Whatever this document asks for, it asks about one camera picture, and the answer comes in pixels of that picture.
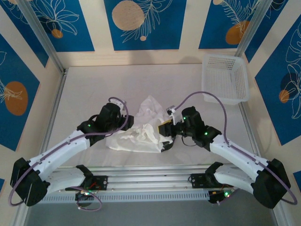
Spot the white perforated plastic basket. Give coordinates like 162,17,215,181
201,53,251,105

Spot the aluminium mounting rail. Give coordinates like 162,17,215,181
20,166,278,195

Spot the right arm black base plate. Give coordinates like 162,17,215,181
190,173,235,189

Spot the grey slotted cable duct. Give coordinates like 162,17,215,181
29,192,210,204

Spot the blue floral wall panel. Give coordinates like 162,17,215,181
254,14,301,146
104,0,187,51
0,32,40,152
244,0,290,63
198,0,266,50
0,0,49,68
29,0,95,53

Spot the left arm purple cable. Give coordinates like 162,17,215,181
8,96,130,211

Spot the white t-shirt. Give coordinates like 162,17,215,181
104,95,176,153

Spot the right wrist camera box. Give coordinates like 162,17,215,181
166,105,181,125

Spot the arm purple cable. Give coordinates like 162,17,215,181
8,96,130,211
174,91,298,205

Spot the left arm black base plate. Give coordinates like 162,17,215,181
65,175,109,191

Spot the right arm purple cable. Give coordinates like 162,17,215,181
174,91,298,205

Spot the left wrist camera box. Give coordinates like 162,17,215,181
109,97,126,110

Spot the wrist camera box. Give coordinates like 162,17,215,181
109,97,126,110
166,105,181,125

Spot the aluminium frame post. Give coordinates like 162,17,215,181
17,0,68,74
236,0,276,56

